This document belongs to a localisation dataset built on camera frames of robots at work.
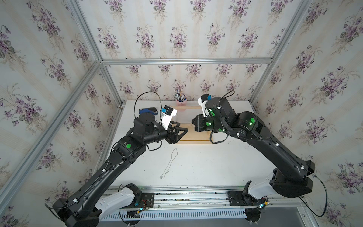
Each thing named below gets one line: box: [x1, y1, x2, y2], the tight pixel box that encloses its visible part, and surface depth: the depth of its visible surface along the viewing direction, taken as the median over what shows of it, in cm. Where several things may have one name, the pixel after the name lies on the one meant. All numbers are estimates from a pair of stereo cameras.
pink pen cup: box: [175, 98, 188, 107], surface depth 109 cm
